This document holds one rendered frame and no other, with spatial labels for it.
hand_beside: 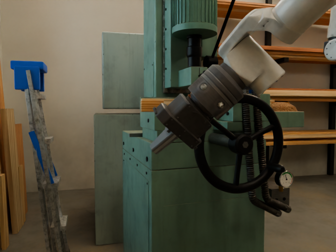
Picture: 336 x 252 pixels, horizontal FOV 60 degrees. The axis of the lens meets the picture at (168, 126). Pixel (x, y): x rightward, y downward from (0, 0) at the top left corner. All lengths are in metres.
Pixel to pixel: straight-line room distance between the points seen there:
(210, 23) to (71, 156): 2.62
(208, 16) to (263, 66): 0.62
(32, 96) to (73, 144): 1.83
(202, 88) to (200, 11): 0.62
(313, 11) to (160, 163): 0.64
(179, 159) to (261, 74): 0.51
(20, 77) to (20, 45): 1.88
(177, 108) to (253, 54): 0.17
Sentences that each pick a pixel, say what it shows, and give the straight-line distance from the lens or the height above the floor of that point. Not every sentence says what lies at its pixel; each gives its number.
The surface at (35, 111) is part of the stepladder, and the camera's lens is 1.66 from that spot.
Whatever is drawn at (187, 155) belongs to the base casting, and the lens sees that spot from 0.99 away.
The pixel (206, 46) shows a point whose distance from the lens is 1.40.
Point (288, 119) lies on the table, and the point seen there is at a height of 0.87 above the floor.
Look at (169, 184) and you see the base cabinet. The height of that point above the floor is 0.66.
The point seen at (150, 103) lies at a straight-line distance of 1.09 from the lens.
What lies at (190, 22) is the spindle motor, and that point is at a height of 1.22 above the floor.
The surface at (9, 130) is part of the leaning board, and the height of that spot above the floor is 0.75.
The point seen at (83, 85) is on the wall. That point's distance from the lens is 3.41.
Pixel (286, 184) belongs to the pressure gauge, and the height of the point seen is 0.64.
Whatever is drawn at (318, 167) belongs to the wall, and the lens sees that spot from 4.55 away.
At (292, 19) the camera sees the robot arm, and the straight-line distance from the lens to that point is 0.52.
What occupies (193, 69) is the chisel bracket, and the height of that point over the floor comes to 1.06.
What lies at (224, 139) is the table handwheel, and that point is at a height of 0.82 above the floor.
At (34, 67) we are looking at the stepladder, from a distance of 1.69.
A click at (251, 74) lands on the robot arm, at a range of 0.56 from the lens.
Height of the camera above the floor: 0.91
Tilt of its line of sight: 3 degrees down
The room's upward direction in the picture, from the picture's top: straight up
